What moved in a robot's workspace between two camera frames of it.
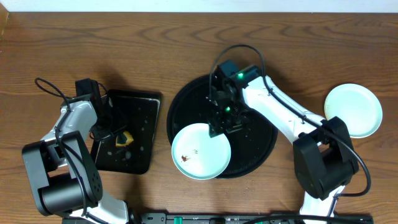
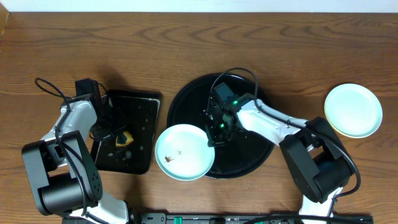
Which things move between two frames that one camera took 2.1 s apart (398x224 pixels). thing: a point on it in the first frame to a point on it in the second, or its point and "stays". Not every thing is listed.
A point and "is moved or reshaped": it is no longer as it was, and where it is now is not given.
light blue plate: (357, 106) stays
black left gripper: (104, 130) stays
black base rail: (231, 218) stays
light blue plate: (198, 155) is moved or reshaped
